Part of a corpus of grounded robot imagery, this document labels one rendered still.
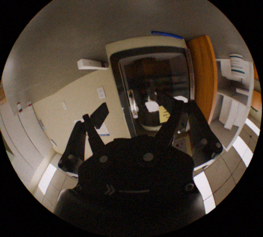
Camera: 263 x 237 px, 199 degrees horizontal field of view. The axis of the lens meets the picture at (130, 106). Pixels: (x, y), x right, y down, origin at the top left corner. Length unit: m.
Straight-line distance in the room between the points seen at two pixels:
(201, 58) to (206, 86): 0.12
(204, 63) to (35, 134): 3.19
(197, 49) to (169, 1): 0.26
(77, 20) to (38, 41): 0.09
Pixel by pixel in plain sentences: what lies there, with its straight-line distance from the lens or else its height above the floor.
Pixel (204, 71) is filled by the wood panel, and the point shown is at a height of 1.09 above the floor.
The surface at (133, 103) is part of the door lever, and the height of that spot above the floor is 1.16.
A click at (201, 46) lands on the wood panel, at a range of 0.39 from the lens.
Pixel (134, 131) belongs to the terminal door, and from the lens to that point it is 0.33.
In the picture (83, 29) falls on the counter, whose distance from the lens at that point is 0.21.
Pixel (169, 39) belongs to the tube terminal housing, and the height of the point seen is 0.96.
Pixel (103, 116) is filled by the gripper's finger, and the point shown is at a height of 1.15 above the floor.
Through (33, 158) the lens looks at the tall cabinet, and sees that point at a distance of 2.99.
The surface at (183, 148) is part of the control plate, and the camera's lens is 0.46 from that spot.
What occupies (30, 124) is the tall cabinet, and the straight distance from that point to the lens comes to 2.88.
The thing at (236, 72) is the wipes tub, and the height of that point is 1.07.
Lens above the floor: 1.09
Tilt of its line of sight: 21 degrees up
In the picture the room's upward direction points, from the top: 166 degrees clockwise
